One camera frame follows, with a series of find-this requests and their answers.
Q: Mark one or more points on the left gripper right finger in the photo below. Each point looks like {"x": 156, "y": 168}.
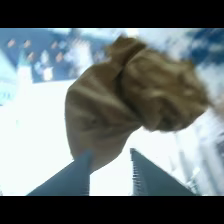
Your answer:
{"x": 151, "y": 178}

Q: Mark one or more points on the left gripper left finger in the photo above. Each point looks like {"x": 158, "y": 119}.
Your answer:
{"x": 71, "y": 178}

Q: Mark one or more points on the brown shorts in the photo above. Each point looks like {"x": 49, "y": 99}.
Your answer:
{"x": 133, "y": 96}

